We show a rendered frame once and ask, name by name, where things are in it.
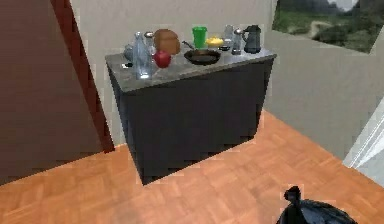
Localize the dark red door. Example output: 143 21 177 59
0 0 116 186

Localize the red apple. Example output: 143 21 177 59
153 50 172 69

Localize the black frying pan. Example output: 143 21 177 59
181 40 222 67

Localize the black garbage bag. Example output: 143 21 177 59
275 185 359 224

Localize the yellow bowl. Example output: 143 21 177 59
205 36 225 49

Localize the grey round pot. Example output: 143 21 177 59
123 44 135 62

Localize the silver salt shaker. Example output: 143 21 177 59
143 31 156 56

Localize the white door frame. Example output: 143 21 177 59
343 97 384 188

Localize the silver pepper shaker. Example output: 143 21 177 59
231 28 244 56

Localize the brown bread loaf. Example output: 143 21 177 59
153 28 182 56

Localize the green cup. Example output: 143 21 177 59
191 26 208 50

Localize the black kettle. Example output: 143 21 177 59
241 24 262 55

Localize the clear glass bottle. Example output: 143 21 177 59
132 31 154 80

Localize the window with green view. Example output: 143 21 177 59
271 0 384 54

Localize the clear glass jar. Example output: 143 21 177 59
223 24 235 43

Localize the black cabinet with grey top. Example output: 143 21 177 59
104 46 278 186

